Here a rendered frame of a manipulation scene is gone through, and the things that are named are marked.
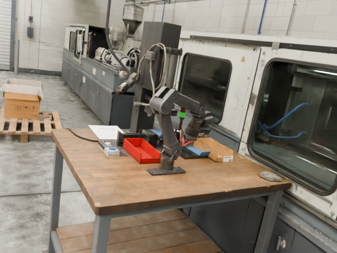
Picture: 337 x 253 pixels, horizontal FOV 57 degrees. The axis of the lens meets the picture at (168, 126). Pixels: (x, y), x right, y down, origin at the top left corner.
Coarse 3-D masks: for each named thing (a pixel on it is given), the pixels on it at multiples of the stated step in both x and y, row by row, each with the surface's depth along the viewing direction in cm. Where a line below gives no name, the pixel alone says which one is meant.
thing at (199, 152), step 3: (186, 147) 197; (189, 147) 198; (192, 147) 199; (195, 147) 200; (192, 150) 193; (195, 150) 194; (198, 150) 195; (195, 153) 189; (198, 153) 189; (201, 153) 185; (204, 153) 186; (207, 153) 188
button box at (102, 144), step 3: (69, 129) 200; (72, 132) 195; (75, 135) 193; (81, 138) 189; (84, 138) 188; (93, 141) 187; (96, 141) 186; (99, 141) 180; (102, 141) 181; (108, 141) 182; (99, 144) 179; (102, 144) 176; (105, 144) 176; (111, 144) 178; (102, 147) 174; (102, 150) 175
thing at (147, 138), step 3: (147, 135) 192; (144, 138) 195; (147, 138) 191; (150, 138) 191; (153, 138) 192; (147, 141) 191; (150, 141) 192; (153, 141) 193; (156, 141) 194; (159, 141) 206; (162, 141) 203; (150, 144) 192; (153, 144) 193; (156, 144) 194; (162, 144) 203
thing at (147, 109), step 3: (147, 96) 205; (150, 96) 210; (147, 99) 205; (174, 105) 191; (147, 108) 191; (150, 108) 188; (147, 111) 191; (150, 111) 187; (171, 111) 193; (174, 111) 194; (177, 111) 195; (147, 114) 195; (150, 114) 187; (153, 114) 187; (171, 114) 193; (174, 114) 194
